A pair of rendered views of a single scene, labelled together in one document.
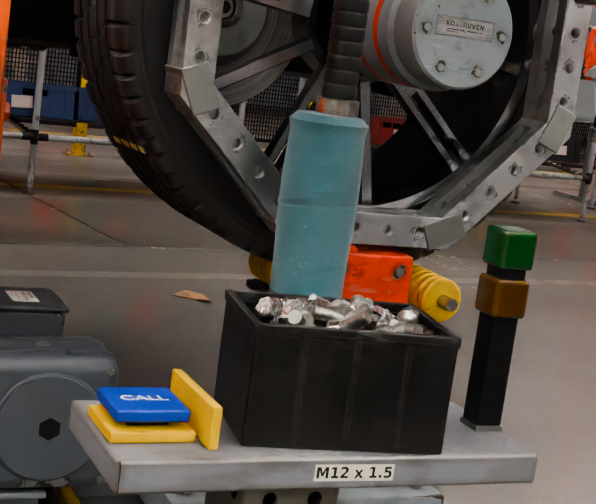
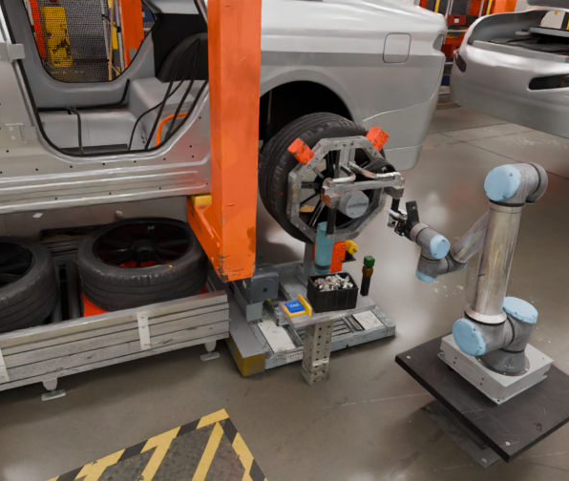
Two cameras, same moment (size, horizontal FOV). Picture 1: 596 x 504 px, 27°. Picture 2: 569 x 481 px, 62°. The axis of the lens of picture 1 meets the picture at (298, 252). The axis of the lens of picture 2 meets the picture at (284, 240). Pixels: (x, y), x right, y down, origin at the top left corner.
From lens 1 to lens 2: 115 cm
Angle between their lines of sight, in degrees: 19
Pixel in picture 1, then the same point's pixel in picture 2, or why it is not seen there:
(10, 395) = (256, 284)
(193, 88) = (294, 219)
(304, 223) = (322, 250)
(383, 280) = (339, 249)
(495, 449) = (367, 303)
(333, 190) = (328, 243)
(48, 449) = (264, 294)
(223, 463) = (312, 320)
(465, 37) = (357, 206)
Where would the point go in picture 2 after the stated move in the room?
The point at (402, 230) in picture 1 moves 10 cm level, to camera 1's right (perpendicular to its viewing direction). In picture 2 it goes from (343, 237) to (363, 239)
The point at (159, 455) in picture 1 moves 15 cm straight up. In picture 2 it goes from (300, 320) to (303, 291)
